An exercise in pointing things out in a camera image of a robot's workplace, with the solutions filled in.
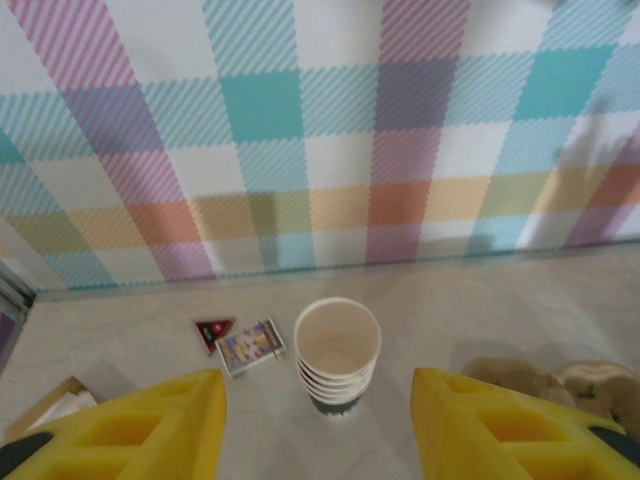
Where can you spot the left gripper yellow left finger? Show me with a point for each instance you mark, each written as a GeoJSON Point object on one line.
{"type": "Point", "coordinates": [125, 430]}

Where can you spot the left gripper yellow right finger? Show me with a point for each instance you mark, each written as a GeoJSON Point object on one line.
{"type": "Point", "coordinates": [500, 430]}

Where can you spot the white napkins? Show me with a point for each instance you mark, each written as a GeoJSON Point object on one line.
{"type": "Point", "coordinates": [70, 407]}

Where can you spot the stack of paper cups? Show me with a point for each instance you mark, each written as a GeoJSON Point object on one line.
{"type": "Point", "coordinates": [335, 350]}

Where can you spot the brown cardboard cup carrier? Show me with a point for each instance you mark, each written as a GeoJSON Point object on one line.
{"type": "Point", "coordinates": [520, 380]}

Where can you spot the napkins in cardboard tray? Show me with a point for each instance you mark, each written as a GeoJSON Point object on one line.
{"type": "Point", "coordinates": [50, 400]}

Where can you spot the red triangular packet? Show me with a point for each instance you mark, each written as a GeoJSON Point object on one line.
{"type": "Point", "coordinates": [212, 330]}

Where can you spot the colourful printed packet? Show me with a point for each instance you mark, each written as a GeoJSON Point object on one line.
{"type": "Point", "coordinates": [250, 347]}

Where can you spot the aluminium corner post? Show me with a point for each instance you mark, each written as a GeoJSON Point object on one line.
{"type": "Point", "coordinates": [15, 295]}

